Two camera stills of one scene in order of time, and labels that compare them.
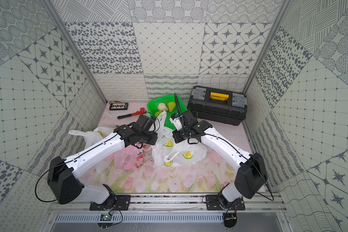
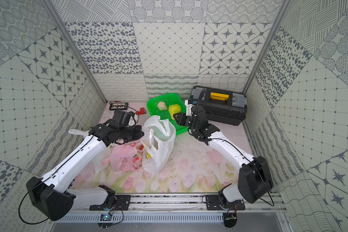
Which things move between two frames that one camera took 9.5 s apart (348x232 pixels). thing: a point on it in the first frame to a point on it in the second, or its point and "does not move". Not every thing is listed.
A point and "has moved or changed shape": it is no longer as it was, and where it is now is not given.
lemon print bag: [166, 152] has moved or changed shape
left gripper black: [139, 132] to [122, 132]
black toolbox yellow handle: [215, 105] does not move
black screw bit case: [119, 106] does not move
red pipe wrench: [137, 113] does not move
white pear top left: [162, 107] does not move
